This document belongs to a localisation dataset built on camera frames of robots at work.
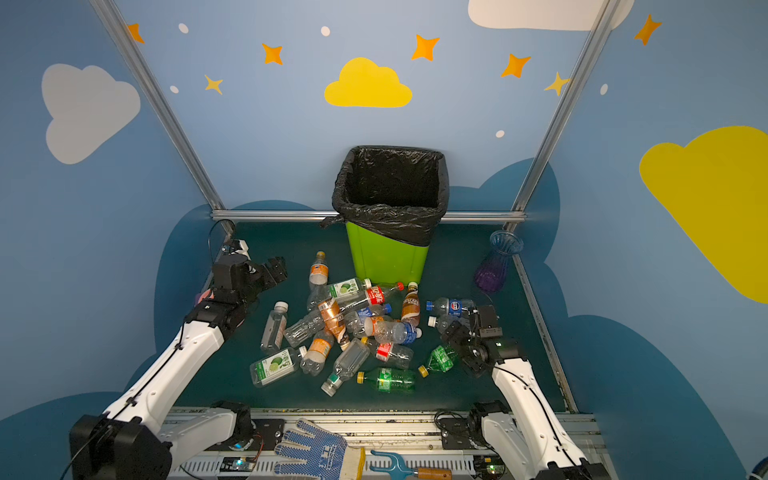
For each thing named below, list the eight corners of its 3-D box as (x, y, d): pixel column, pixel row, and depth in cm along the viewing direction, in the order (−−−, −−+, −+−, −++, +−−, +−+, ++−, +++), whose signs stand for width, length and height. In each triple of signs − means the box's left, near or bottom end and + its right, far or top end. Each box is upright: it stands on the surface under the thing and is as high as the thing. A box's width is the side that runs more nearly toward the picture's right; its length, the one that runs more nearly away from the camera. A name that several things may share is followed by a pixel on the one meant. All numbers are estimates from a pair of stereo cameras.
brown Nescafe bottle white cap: (401, 327, 93) (402, 323, 91) (400, 285, 103) (400, 281, 101) (420, 327, 93) (421, 323, 91) (417, 285, 103) (418, 281, 101)
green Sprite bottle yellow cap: (356, 393, 81) (355, 389, 78) (358, 372, 85) (357, 366, 82) (415, 394, 81) (417, 389, 78) (414, 372, 85) (415, 367, 82)
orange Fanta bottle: (308, 285, 102) (307, 280, 100) (315, 255, 111) (313, 250, 109) (327, 285, 102) (325, 280, 100) (331, 255, 111) (330, 250, 109)
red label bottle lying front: (372, 358, 86) (371, 354, 84) (378, 342, 90) (378, 337, 87) (409, 371, 84) (410, 368, 82) (414, 354, 87) (415, 350, 85)
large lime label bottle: (255, 387, 82) (251, 384, 80) (251, 367, 86) (248, 363, 83) (301, 368, 86) (299, 364, 83) (296, 349, 89) (294, 345, 87)
